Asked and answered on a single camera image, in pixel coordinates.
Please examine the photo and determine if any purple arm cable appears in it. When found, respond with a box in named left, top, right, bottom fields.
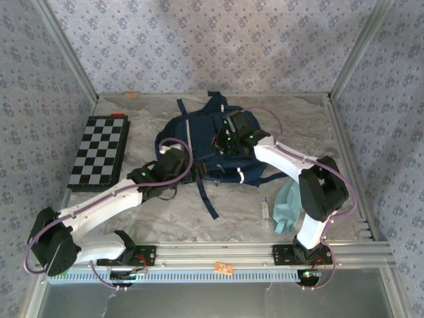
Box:
left=22, top=138, right=194, bottom=293
left=243, top=106, right=358, bottom=292

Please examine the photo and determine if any grey metal panel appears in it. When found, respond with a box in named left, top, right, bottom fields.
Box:
left=42, top=268, right=392, bottom=318

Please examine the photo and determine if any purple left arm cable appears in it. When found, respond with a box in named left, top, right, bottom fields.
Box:
left=22, top=138, right=194, bottom=293

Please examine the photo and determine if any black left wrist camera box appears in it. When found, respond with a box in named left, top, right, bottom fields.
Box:
left=158, top=147, right=188, bottom=180

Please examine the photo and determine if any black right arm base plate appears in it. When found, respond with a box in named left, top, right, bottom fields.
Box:
left=272, top=244, right=334, bottom=267

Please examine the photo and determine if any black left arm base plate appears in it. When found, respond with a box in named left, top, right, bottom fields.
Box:
left=95, top=244, right=157, bottom=267

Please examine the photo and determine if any black controller board plate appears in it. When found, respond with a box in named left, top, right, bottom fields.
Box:
left=297, top=268, right=322, bottom=288
left=110, top=268, right=148, bottom=288

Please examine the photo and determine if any black and grey chessboard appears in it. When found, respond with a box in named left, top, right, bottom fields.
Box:
left=67, top=114, right=131, bottom=193

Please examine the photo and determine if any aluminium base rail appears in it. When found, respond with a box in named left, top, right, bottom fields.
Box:
left=36, top=241, right=397, bottom=266

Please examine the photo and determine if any navy blue backpack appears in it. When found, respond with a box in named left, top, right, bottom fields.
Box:
left=154, top=91, right=301, bottom=219

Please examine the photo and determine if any light blue face mask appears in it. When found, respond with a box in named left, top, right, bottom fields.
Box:
left=272, top=180, right=304, bottom=236

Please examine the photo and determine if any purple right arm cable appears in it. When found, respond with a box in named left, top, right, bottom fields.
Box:
left=243, top=106, right=358, bottom=292

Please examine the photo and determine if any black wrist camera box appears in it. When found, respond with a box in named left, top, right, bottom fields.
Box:
left=222, top=111, right=256, bottom=140
left=158, top=147, right=188, bottom=180

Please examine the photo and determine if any aluminium frame post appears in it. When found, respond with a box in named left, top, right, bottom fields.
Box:
left=327, top=0, right=395, bottom=102
left=32, top=0, right=100, bottom=102

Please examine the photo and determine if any grey slotted cable duct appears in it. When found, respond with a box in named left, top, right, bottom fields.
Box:
left=48, top=268, right=301, bottom=284

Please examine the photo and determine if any thin black left wrist cable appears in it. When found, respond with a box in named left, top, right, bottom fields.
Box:
left=157, top=187, right=179, bottom=202

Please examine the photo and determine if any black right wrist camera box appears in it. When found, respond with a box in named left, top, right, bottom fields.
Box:
left=222, top=111, right=256, bottom=140

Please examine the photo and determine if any small tube in clear packet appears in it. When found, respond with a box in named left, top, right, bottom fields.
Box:
left=259, top=195, right=274, bottom=229

